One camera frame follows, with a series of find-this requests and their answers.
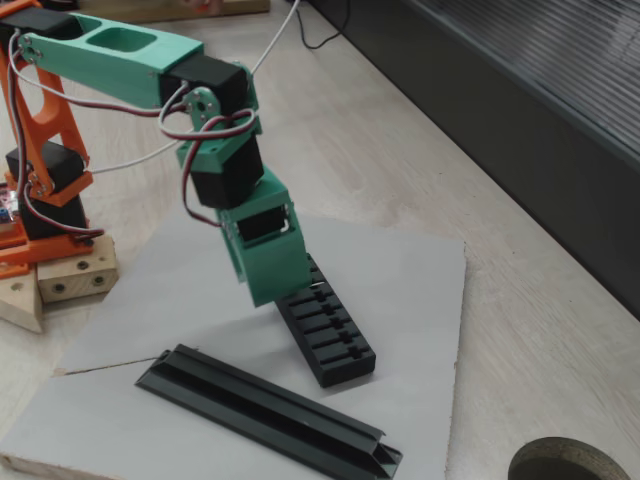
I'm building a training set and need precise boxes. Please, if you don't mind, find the black slotted rectangular block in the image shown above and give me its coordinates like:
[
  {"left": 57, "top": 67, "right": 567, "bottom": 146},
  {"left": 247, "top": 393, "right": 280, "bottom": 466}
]
[{"left": 274, "top": 252, "right": 378, "bottom": 389}]

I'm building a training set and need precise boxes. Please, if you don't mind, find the person's hand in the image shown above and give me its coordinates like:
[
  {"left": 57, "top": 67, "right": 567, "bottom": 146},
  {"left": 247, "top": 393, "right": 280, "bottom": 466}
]
[{"left": 181, "top": 0, "right": 224, "bottom": 16}]

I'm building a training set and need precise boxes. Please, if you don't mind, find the grey work board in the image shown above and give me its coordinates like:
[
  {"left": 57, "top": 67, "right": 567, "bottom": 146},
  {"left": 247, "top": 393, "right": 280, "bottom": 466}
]
[{"left": 0, "top": 211, "right": 468, "bottom": 480}]

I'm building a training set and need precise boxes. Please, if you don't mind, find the wooden block with screws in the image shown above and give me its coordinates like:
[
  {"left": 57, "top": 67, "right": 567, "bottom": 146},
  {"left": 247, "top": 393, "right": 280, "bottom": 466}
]
[{"left": 36, "top": 234, "right": 119, "bottom": 304}]

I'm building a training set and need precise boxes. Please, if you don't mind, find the light wooden board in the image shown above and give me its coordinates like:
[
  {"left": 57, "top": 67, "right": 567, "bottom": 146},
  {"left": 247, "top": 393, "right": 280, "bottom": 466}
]
[{"left": 78, "top": 0, "right": 272, "bottom": 25}]

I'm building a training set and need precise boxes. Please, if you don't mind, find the wooden base plank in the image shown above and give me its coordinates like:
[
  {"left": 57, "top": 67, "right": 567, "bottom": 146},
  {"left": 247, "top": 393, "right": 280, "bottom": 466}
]
[{"left": 0, "top": 268, "right": 45, "bottom": 335}]

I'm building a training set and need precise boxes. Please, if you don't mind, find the gripper servo wire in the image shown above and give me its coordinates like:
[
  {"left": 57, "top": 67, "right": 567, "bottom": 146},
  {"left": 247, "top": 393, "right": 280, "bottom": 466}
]
[{"left": 156, "top": 81, "right": 255, "bottom": 230}]

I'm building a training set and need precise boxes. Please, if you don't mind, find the long black profile rail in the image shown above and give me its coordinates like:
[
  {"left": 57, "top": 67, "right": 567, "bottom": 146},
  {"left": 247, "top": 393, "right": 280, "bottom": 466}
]
[{"left": 133, "top": 342, "right": 405, "bottom": 480}]

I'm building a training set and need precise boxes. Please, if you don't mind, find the base servo wire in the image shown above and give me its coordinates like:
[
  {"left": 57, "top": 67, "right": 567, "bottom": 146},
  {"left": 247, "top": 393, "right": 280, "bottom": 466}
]
[{"left": 18, "top": 193, "right": 107, "bottom": 247}]

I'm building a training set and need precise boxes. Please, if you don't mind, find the black power cable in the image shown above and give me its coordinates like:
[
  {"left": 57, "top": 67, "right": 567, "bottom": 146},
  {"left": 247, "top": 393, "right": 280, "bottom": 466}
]
[{"left": 294, "top": 0, "right": 352, "bottom": 51}]

